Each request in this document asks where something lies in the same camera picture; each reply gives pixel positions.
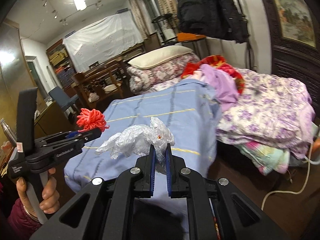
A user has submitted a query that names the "red yarn ball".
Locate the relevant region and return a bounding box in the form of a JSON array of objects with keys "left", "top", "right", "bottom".
[{"left": 76, "top": 108, "right": 110, "bottom": 132}]

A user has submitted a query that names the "clear plastic bag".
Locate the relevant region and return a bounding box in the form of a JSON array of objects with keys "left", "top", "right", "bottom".
[{"left": 95, "top": 117, "right": 175, "bottom": 161}]

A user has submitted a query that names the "maroon left sleeve forearm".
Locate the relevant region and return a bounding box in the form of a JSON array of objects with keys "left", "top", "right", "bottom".
[{"left": 8, "top": 199, "right": 41, "bottom": 239}]

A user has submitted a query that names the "person's left hand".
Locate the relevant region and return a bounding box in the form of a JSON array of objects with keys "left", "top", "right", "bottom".
[{"left": 16, "top": 167, "right": 61, "bottom": 215}]

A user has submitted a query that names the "blue chair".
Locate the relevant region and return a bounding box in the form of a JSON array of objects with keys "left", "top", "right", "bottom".
[{"left": 49, "top": 86, "right": 80, "bottom": 113}]

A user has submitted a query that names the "wooden armchair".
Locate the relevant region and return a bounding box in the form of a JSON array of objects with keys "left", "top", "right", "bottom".
[{"left": 72, "top": 59, "right": 129, "bottom": 109}]

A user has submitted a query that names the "blue checked bed sheet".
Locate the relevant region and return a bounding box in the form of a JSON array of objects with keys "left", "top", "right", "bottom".
[{"left": 63, "top": 78, "right": 222, "bottom": 233}]

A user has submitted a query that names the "wooden bookshelf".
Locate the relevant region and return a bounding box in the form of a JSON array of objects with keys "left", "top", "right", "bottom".
[{"left": 46, "top": 39, "right": 76, "bottom": 89}]

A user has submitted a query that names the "pastel tie-dye blanket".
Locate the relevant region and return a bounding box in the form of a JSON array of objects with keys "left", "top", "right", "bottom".
[{"left": 236, "top": 141, "right": 290, "bottom": 176}]

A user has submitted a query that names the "grey floral folded quilt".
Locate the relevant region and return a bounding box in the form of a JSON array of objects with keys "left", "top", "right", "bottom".
[{"left": 127, "top": 53, "right": 200, "bottom": 95}]

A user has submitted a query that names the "lilac cloth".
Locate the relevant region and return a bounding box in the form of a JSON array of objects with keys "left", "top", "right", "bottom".
[{"left": 189, "top": 64, "right": 239, "bottom": 112}]

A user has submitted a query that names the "cream pillow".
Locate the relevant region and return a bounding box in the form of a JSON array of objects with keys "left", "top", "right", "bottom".
[{"left": 128, "top": 45, "right": 193, "bottom": 70}]

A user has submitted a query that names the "white cloth covered cabinet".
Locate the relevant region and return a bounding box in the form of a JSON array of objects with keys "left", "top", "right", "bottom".
[{"left": 63, "top": 11, "right": 143, "bottom": 72}]

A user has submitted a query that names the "purple floral quilt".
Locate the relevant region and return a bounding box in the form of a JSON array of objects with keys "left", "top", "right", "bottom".
[{"left": 216, "top": 69, "right": 315, "bottom": 159}]

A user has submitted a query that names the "red floral blanket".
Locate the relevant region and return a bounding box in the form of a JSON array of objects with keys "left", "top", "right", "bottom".
[{"left": 180, "top": 55, "right": 245, "bottom": 94}]

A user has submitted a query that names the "black round stand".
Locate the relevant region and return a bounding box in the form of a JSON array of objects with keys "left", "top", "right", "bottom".
[{"left": 151, "top": 13, "right": 178, "bottom": 46}]

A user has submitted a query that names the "black coat rack pole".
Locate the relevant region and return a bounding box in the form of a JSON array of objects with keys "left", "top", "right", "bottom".
[{"left": 236, "top": 0, "right": 255, "bottom": 70}]

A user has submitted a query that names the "black hanging jacket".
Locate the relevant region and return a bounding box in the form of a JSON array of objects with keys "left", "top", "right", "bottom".
[{"left": 177, "top": 0, "right": 249, "bottom": 43}]

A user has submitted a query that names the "white power cable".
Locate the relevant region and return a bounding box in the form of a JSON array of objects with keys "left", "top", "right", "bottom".
[{"left": 260, "top": 142, "right": 315, "bottom": 210}]

